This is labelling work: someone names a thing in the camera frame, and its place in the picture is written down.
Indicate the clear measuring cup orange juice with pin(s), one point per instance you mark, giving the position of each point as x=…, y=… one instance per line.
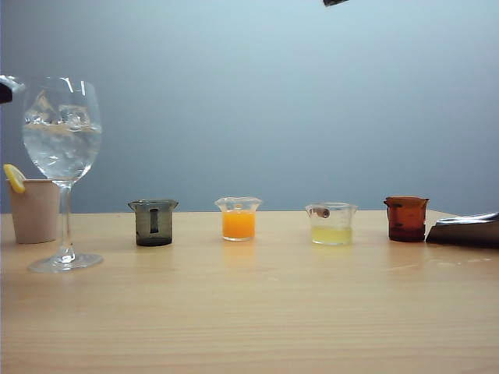
x=238, y=224

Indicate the silver left wrist camera with mount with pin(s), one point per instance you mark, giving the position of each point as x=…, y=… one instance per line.
x=8, y=91

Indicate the smoky grey glass measuring cup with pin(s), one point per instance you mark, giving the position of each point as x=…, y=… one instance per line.
x=154, y=224

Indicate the amber brown glass measuring cup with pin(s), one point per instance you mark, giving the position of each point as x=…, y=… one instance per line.
x=407, y=220

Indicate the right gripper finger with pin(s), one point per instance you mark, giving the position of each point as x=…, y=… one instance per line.
x=335, y=2

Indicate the wine glass with ice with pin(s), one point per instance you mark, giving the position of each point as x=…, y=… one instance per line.
x=62, y=156

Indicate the clear measuring cup pale yellow liquid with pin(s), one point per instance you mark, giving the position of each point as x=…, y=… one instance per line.
x=331, y=235

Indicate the beige paper cup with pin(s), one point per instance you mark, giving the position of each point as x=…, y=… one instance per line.
x=35, y=212

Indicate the silver metal object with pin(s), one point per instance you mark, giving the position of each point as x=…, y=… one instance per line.
x=464, y=231

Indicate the yellow lemon slice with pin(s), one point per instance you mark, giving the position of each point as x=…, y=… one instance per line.
x=14, y=178

